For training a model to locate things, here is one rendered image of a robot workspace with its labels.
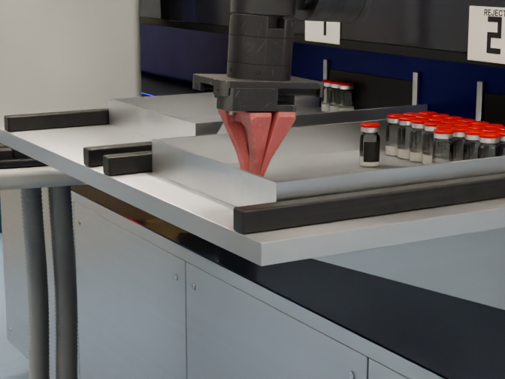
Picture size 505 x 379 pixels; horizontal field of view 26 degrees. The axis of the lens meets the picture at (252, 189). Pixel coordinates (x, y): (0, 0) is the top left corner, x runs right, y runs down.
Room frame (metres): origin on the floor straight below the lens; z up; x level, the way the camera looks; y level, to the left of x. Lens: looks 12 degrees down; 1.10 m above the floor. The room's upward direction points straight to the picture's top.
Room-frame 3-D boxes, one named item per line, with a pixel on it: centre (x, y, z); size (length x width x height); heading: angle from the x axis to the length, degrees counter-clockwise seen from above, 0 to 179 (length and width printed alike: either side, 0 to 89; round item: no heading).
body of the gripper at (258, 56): (0.97, -0.01, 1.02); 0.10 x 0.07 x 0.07; 118
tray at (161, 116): (1.45, -0.02, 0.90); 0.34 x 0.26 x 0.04; 120
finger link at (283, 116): (0.96, 0.01, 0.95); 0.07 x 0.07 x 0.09; 28
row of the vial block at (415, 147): (1.16, -0.20, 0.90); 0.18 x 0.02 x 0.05; 29
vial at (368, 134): (1.16, -0.13, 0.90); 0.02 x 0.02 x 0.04
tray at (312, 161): (1.11, -0.11, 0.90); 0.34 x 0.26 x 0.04; 119
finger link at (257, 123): (0.98, -0.01, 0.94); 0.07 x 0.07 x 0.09; 28
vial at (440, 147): (1.12, -0.20, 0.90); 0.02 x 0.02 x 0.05
